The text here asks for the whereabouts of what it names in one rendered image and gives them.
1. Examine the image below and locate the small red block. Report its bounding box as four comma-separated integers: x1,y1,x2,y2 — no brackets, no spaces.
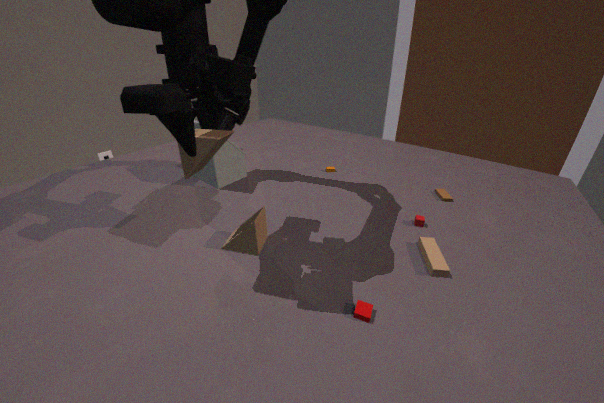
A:
414,215,425,227
354,300,373,323

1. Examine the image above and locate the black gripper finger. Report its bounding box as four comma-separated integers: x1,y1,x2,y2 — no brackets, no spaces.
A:
150,108,201,156
192,99,232,130

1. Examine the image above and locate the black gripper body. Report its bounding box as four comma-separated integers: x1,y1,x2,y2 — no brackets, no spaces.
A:
120,33,242,114

